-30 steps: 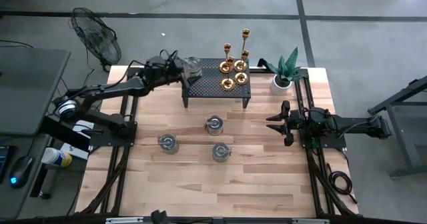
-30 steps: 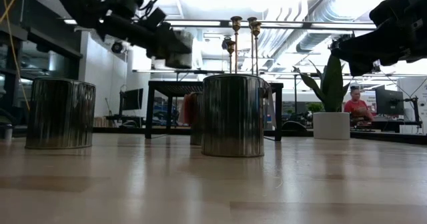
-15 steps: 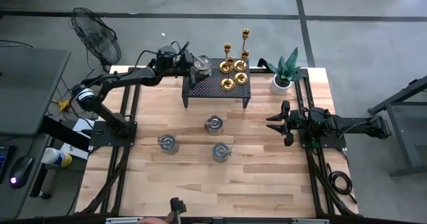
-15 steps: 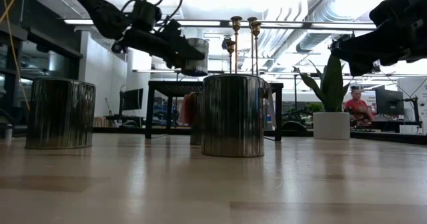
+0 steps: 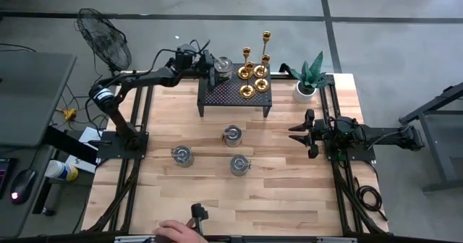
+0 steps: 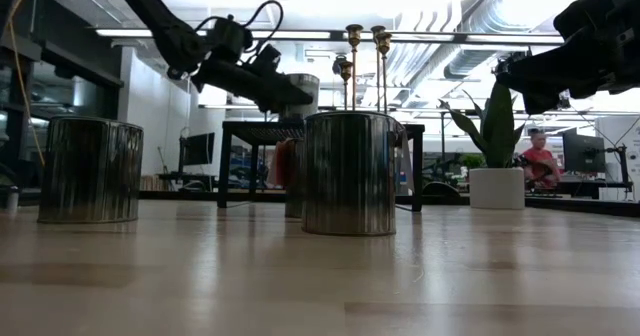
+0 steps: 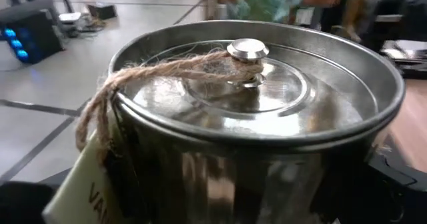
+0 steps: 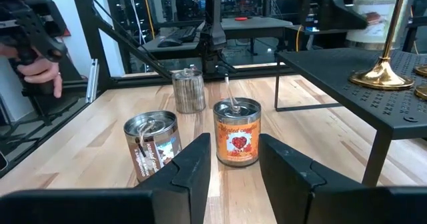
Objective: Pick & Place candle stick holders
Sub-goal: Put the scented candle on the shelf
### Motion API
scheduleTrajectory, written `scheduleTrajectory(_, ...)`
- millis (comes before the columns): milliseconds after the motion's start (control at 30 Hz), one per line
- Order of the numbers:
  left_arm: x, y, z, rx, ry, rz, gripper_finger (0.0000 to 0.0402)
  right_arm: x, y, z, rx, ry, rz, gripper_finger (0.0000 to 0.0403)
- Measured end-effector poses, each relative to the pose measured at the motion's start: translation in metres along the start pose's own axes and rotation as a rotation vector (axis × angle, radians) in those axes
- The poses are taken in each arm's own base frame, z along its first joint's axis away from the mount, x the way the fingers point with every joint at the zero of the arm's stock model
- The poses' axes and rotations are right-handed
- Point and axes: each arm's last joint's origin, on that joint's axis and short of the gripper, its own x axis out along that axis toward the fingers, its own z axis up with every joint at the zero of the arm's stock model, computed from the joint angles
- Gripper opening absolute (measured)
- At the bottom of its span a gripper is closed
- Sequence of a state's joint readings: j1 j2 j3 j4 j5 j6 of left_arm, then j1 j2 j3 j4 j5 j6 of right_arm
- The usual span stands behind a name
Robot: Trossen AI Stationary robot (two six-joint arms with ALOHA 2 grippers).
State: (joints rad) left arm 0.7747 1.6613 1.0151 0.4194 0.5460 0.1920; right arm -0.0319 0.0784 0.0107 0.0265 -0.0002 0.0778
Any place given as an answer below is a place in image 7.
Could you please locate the black computer with blue lights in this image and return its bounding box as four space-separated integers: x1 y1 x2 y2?
0 0 65 65

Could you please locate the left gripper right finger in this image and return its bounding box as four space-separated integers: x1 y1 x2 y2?
320 152 427 224

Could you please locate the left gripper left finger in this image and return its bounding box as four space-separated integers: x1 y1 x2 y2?
0 168 73 224

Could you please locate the black box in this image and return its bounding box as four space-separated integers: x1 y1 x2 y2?
85 2 118 21

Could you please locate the silver lidded candle tin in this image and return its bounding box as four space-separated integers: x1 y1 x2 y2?
41 19 407 224

